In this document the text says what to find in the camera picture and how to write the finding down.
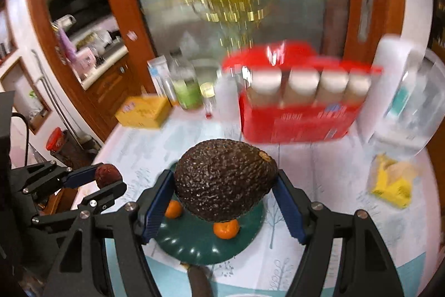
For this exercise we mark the white and blue carton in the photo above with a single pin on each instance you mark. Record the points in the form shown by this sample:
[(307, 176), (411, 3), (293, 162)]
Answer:
[(158, 69)]

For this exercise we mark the paper cup white lid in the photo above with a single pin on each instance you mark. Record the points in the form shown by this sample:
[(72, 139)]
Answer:
[(333, 86), (266, 84), (358, 86), (302, 86)]

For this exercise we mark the yellow tin box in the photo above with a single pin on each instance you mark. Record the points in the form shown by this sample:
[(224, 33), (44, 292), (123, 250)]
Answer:
[(142, 112)]

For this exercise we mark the dark brown avocado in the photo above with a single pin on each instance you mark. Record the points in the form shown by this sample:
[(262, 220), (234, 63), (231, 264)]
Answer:
[(222, 178)]

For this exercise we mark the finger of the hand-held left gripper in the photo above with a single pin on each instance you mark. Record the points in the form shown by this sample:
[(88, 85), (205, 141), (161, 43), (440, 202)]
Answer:
[(80, 177), (107, 194)]

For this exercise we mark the glass bottle green label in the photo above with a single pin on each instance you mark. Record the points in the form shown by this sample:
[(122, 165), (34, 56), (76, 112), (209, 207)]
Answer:
[(187, 93)]

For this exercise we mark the red lychee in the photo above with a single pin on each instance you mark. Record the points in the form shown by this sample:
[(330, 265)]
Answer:
[(108, 175)]

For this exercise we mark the small glass jar gold lid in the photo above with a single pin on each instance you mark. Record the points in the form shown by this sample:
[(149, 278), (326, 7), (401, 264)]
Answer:
[(207, 98)]

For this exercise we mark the pink box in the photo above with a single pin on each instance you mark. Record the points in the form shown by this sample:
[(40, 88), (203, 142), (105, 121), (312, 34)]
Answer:
[(85, 60)]

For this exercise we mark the orange mandarin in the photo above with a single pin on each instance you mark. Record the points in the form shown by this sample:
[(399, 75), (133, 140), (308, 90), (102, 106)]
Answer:
[(172, 209), (226, 228)]

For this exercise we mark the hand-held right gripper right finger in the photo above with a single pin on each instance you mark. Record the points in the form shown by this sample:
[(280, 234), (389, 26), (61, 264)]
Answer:
[(288, 210)]

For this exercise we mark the red-lidded plastic jar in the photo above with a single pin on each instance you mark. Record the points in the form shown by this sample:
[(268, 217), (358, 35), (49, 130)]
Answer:
[(55, 140)]

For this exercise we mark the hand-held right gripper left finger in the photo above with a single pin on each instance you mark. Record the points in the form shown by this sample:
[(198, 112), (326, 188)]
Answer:
[(156, 206)]

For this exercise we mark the yellow tissue packet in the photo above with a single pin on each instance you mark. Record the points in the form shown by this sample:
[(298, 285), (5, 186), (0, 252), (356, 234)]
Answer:
[(393, 185)]

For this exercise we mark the dark green scalloped plate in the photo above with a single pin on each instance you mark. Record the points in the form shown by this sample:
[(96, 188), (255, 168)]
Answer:
[(194, 244)]

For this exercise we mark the purple towel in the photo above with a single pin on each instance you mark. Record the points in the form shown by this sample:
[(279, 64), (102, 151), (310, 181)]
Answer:
[(66, 43)]

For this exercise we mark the red pack of cups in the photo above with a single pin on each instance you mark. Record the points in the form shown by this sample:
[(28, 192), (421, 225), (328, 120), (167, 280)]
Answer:
[(295, 124)]

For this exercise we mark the white countertop cabinet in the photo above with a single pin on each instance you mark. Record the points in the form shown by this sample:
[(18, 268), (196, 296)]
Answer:
[(393, 57)]

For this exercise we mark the dark overripe banana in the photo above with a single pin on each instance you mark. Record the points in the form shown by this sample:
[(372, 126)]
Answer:
[(198, 279)]

